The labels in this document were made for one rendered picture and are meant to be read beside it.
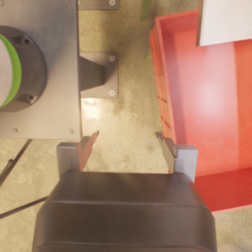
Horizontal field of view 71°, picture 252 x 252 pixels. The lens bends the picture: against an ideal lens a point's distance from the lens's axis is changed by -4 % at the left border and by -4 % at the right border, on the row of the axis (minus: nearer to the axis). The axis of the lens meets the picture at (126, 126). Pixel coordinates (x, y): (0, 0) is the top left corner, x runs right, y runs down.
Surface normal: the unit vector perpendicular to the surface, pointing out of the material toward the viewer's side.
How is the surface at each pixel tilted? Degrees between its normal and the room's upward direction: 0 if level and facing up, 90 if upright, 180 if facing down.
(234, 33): 30
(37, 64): 62
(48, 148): 0
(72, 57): 0
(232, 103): 0
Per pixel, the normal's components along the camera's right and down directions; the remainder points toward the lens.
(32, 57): 0.89, -0.17
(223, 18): 0.07, 0.69
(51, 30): -0.01, 0.25
